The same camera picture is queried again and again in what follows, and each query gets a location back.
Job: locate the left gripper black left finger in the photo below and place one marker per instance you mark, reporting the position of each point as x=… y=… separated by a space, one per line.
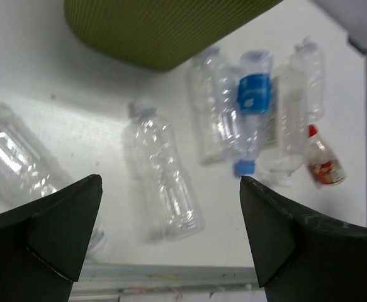
x=43 y=244

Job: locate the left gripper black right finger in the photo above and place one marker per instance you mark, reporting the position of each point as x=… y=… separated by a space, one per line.
x=300 y=254

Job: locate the white cap large clear bottle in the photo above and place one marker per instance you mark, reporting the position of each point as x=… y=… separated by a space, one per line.
x=285 y=135

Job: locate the clear ribbed plastic bottle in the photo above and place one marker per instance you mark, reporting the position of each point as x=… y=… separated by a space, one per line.
x=170 y=210

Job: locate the blue label plastic bottle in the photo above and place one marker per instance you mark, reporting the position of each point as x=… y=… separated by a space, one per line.
x=245 y=102

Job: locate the green mesh waste bin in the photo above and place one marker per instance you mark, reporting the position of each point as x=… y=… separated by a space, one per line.
x=158 y=35

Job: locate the small red cap bottle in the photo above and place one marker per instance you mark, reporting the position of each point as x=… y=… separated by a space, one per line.
x=322 y=161

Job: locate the aluminium table frame rail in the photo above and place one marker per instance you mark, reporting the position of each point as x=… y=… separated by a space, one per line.
x=117 y=279

